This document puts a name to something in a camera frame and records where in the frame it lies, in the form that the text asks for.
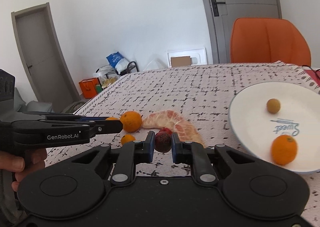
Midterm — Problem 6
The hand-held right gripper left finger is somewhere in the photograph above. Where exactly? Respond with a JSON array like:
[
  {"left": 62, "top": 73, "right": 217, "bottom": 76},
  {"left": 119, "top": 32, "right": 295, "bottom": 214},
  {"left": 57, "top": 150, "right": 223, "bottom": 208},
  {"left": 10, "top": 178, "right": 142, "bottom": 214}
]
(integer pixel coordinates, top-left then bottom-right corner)
[{"left": 82, "top": 131, "right": 156, "bottom": 184}]

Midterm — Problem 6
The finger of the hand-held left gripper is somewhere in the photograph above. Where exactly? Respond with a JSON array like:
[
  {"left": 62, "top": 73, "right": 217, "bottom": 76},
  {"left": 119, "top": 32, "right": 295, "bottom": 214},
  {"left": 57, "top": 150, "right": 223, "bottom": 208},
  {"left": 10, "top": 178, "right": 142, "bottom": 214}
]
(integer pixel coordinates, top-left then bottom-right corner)
[
  {"left": 50, "top": 119, "right": 124, "bottom": 135},
  {"left": 37, "top": 114, "right": 110, "bottom": 123}
]

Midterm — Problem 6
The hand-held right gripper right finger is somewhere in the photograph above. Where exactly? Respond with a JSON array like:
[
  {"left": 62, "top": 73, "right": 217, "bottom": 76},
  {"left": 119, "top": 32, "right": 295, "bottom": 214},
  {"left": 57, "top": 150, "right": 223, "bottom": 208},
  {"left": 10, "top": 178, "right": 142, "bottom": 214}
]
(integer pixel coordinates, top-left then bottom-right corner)
[{"left": 171, "top": 132, "right": 248, "bottom": 184}]

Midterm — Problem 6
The peeled pomelo segment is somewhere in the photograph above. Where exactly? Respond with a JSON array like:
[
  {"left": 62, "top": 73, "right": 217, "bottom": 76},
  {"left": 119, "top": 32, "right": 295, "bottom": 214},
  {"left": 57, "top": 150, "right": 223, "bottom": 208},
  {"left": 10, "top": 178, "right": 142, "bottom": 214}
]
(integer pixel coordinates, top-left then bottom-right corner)
[
  {"left": 142, "top": 110, "right": 188, "bottom": 129},
  {"left": 172, "top": 121, "right": 204, "bottom": 148}
]

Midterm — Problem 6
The large orange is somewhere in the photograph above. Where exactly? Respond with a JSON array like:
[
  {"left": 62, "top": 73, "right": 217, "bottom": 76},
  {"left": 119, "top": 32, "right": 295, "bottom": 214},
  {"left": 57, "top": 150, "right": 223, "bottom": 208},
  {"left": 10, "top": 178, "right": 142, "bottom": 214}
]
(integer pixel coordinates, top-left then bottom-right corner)
[{"left": 120, "top": 111, "right": 143, "bottom": 133}]

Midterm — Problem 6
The white plate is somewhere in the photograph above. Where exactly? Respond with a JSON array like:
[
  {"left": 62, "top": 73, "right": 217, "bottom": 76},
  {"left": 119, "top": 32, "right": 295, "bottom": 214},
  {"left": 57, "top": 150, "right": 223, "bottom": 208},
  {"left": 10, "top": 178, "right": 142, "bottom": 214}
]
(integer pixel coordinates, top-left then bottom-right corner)
[{"left": 229, "top": 82, "right": 320, "bottom": 174}]

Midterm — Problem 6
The brown longan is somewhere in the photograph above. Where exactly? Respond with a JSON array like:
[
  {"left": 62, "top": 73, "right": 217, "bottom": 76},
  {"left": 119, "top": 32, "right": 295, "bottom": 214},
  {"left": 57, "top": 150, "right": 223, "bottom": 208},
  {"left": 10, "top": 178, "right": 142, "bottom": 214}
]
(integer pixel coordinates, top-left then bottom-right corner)
[{"left": 266, "top": 98, "right": 281, "bottom": 113}]

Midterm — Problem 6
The person's left hand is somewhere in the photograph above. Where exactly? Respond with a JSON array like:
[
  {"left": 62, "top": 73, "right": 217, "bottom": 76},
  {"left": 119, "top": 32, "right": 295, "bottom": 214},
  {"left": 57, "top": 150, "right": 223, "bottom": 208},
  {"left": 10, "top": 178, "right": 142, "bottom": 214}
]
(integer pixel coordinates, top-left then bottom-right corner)
[{"left": 0, "top": 148, "right": 47, "bottom": 192}]

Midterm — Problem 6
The grey cloth bundle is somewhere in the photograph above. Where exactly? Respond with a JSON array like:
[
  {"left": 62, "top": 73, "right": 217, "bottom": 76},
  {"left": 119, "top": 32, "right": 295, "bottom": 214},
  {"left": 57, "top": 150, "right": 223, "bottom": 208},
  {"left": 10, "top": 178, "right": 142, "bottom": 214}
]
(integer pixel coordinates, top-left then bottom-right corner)
[{"left": 14, "top": 87, "right": 53, "bottom": 113}]

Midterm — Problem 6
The orange paper bag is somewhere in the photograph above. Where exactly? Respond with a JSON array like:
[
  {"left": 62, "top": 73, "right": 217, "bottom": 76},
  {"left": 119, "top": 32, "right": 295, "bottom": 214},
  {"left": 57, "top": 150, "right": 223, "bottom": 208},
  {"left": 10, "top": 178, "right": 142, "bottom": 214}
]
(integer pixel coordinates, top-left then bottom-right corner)
[{"left": 79, "top": 78, "right": 100, "bottom": 99}]

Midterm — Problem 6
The blue plastic bag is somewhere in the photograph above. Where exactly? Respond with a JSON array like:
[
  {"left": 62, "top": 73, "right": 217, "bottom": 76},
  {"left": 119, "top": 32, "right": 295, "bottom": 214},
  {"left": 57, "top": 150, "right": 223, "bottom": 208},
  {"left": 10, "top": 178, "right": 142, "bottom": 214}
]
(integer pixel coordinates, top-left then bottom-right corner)
[{"left": 106, "top": 52, "right": 129, "bottom": 71}]

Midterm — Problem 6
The black metal rack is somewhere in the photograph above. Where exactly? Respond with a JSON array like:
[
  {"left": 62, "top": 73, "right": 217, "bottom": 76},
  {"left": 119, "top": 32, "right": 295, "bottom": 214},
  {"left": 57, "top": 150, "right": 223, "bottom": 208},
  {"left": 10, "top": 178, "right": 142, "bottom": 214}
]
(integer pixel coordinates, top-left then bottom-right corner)
[{"left": 104, "top": 61, "right": 140, "bottom": 80}]

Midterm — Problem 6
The patterned white tablecloth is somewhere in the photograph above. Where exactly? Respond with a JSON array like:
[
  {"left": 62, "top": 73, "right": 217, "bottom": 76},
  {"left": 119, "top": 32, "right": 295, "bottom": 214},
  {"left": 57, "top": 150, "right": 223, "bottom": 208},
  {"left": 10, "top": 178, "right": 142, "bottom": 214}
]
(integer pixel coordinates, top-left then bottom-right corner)
[{"left": 44, "top": 62, "right": 320, "bottom": 227}]

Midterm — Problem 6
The clear white plastic bag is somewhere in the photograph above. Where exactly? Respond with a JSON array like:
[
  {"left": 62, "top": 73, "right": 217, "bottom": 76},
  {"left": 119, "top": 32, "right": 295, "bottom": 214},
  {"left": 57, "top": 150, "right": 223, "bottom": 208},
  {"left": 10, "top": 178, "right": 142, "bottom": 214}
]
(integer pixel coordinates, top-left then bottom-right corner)
[{"left": 144, "top": 58, "right": 167, "bottom": 71}]

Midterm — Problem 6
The brown cardboard sheet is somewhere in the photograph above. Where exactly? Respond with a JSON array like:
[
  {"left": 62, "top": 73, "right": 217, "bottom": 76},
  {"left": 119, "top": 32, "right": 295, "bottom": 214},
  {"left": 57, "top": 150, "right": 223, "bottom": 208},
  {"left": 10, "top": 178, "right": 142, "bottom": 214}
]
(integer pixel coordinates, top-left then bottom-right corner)
[{"left": 171, "top": 56, "right": 192, "bottom": 68}]

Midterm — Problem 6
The white foam board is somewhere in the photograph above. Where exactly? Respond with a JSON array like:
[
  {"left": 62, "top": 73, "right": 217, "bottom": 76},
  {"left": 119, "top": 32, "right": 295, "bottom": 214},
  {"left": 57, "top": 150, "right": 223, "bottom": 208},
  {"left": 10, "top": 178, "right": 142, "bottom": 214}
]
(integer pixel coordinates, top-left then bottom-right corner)
[{"left": 166, "top": 48, "right": 207, "bottom": 68}]

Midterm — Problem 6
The orange chair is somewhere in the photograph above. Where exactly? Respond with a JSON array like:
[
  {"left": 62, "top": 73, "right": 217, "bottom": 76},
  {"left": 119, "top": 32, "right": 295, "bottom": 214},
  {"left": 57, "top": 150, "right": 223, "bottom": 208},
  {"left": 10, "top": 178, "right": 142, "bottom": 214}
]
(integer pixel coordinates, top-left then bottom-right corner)
[{"left": 230, "top": 18, "right": 312, "bottom": 66}]

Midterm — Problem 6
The black cable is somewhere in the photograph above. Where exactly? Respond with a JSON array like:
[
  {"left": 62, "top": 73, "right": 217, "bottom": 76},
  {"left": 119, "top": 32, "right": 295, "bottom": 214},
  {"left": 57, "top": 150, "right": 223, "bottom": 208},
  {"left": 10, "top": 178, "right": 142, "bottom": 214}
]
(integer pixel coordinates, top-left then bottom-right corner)
[{"left": 302, "top": 66, "right": 320, "bottom": 88}]

